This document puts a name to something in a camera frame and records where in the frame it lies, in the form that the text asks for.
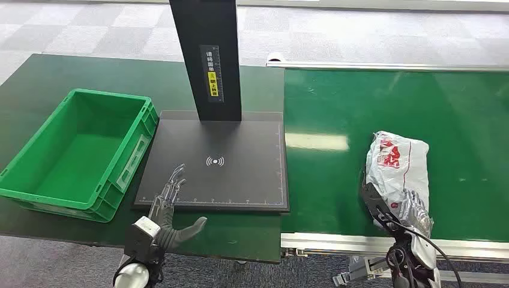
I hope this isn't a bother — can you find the black scanner column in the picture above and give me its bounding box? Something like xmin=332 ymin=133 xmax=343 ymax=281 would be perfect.
xmin=169 ymin=0 xmax=242 ymax=122

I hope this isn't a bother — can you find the white package with red print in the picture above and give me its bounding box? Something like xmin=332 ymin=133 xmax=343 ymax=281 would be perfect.
xmin=365 ymin=131 xmax=431 ymax=227

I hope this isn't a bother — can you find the green plastic crate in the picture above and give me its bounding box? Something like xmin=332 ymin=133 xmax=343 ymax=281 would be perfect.
xmin=0 ymin=88 xmax=160 ymax=223

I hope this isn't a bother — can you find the black yellow label sticker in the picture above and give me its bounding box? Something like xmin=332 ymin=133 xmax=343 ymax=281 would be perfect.
xmin=199 ymin=44 xmax=224 ymax=104

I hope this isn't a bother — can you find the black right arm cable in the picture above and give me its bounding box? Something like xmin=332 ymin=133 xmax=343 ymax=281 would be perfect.
xmin=387 ymin=216 xmax=463 ymax=288

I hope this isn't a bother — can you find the black scanner platform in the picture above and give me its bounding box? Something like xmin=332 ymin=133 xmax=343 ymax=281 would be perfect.
xmin=133 ymin=110 xmax=291 ymax=214

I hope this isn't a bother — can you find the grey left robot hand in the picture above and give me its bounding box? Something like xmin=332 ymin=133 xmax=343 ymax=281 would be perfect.
xmin=148 ymin=163 xmax=208 ymax=252

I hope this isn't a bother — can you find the dark green table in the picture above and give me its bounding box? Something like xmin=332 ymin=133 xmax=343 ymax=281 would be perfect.
xmin=0 ymin=53 xmax=285 ymax=264

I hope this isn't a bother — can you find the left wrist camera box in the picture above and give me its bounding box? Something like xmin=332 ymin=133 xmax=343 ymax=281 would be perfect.
xmin=124 ymin=216 xmax=161 ymax=263

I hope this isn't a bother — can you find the green conveyor belt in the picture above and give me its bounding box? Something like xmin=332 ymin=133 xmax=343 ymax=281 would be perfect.
xmin=281 ymin=68 xmax=509 ymax=243

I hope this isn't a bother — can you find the aluminium conveyor rail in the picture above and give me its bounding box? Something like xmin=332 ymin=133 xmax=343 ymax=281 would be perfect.
xmin=280 ymin=232 xmax=509 ymax=263
xmin=265 ymin=59 xmax=509 ymax=73

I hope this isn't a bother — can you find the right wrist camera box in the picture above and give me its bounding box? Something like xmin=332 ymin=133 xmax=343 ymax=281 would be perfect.
xmin=360 ymin=175 xmax=399 ymax=233

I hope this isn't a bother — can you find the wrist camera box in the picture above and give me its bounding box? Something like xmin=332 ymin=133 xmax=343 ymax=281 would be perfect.
xmin=124 ymin=216 xmax=161 ymax=263
xmin=360 ymin=175 xmax=399 ymax=233

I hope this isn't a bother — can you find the aluminium conveyor support frame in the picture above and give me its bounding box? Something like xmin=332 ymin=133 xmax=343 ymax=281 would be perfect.
xmin=333 ymin=256 xmax=509 ymax=288

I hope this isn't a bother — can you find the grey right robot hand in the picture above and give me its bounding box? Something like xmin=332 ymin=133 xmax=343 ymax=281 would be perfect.
xmin=397 ymin=190 xmax=434 ymax=239

